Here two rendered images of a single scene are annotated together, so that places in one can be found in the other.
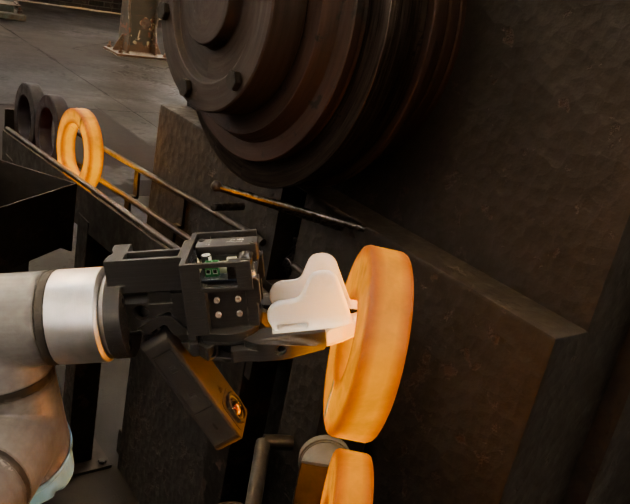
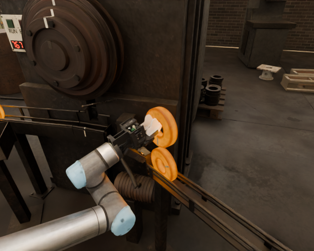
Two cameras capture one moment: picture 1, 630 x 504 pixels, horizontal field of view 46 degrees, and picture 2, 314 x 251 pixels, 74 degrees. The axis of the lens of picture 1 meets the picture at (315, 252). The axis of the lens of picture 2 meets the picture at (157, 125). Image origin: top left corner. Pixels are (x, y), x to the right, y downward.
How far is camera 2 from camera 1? 36 cm
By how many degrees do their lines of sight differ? 32
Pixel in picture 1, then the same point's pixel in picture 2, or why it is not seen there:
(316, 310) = (154, 126)
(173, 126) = (29, 90)
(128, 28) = not seen: outside the picture
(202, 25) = (56, 65)
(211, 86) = (67, 81)
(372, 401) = (174, 137)
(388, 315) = (171, 121)
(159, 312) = (124, 145)
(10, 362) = (100, 174)
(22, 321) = (101, 164)
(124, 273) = (116, 141)
